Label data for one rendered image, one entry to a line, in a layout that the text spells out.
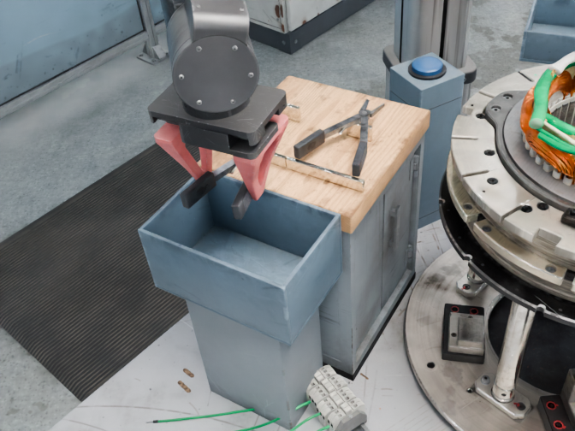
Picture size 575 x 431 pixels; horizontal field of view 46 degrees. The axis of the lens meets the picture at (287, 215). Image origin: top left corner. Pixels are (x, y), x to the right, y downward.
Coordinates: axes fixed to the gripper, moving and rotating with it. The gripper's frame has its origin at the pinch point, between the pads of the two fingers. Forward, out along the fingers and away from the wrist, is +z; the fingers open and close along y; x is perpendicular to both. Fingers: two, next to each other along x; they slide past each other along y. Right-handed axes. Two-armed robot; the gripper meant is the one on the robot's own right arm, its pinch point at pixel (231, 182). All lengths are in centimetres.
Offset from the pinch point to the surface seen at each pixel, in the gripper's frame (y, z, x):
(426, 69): 8.3, 7.2, 35.8
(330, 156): 4.7, 4.9, 12.3
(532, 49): 20, 7, 46
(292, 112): -2.0, 3.8, 17.1
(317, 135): 3.6, 2.0, 11.8
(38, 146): -160, 113, 104
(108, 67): -170, 114, 163
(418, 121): 11.6, 4.9, 21.5
